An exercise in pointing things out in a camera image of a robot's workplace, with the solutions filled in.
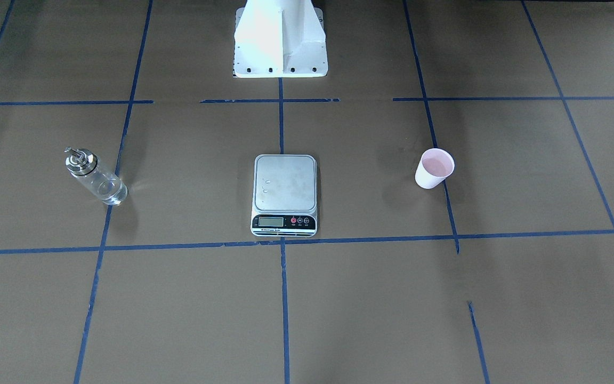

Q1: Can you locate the pink paper cup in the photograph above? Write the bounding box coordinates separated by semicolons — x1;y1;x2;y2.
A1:
415;148;455;189

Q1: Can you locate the clear glass sauce bottle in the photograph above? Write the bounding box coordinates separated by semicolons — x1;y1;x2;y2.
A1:
65;147;128;206

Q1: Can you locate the silver digital kitchen scale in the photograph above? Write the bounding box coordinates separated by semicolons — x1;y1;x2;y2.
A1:
249;155;318;237

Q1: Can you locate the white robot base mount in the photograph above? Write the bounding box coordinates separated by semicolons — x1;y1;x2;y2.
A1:
232;1;329;78

